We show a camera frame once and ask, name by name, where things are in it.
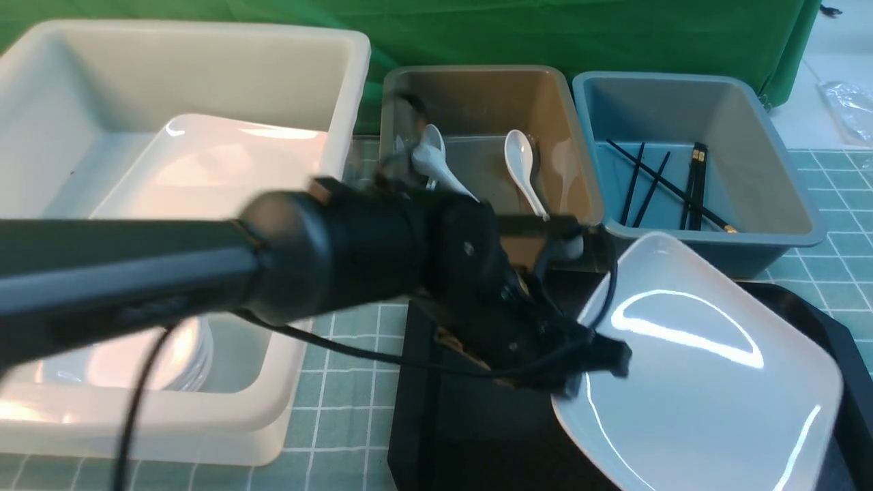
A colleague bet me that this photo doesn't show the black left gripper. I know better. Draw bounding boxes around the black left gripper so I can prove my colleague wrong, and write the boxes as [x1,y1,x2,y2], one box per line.
[411,194,632,399]

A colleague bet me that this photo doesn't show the white square rice plate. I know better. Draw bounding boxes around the white square rice plate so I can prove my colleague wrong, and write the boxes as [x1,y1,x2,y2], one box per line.
[552,232,843,490]

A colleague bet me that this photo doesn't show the white ceramic soup spoon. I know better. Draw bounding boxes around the white ceramic soup spoon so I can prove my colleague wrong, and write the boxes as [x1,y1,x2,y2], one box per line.
[504,130,550,221]

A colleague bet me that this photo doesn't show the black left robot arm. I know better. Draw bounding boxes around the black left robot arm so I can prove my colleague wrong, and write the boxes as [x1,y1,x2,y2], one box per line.
[1,177,631,398]

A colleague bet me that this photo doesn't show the black plastic serving tray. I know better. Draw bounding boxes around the black plastic serving tray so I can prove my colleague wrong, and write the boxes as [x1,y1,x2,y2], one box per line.
[387,282,872,490]

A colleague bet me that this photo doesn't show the black chopstick pair gold-tipped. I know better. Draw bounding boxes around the black chopstick pair gold-tipped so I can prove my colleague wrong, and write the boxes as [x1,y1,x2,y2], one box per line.
[680,143,708,230]

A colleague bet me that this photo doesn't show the single black chopstick in bin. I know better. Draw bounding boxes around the single black chopstick in bin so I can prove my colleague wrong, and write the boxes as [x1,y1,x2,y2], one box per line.
[620,142,646,226]

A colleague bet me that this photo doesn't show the blue-grey plastic bin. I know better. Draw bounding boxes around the blue-grey plastic bin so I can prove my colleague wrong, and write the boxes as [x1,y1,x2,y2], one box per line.
[572,72,827,278]

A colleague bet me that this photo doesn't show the green checkered tablecloth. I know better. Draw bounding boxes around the green checkered tablecloth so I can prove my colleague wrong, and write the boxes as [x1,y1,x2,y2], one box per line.
[2,149,871,490]

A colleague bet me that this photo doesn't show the grey soup spoon in bin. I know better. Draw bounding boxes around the grey soup spoon in bin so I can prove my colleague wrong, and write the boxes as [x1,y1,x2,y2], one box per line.
[412,143,478,201]

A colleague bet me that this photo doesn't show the light soup spoon underneath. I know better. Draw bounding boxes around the light soup spoon underneath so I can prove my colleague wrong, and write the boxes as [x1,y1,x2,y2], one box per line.
[419,123,446,159]

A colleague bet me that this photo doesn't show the grey-brown plastic bin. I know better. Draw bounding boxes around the grey-brown plastic bin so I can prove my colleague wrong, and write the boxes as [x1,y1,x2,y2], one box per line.
[379,65,605,265]

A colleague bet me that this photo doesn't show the green backdrop cloth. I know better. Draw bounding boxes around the green backdrop cloth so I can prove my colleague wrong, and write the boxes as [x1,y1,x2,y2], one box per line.
[1,1,820,134]

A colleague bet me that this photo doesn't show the clear plastic bag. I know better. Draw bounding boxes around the clear plastic bag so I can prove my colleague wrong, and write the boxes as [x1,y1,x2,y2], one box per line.
[818,81,872,148]

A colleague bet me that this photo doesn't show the stacked white small bowls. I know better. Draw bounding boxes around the stacked white small bowls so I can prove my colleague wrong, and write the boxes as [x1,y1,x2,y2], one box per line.
[38,317,214,393]

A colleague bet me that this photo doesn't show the stacked white square plates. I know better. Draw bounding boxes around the stacked white square plates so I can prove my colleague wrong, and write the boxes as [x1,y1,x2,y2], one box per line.
[91,114,327,220]

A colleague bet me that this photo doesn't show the large white plastic bin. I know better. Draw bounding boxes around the large white plastic bin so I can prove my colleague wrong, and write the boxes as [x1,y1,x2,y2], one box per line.
[1,20,370,466]

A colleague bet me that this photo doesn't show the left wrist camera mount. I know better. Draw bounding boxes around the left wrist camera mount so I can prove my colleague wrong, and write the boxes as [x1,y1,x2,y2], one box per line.
[497,215,619,271]

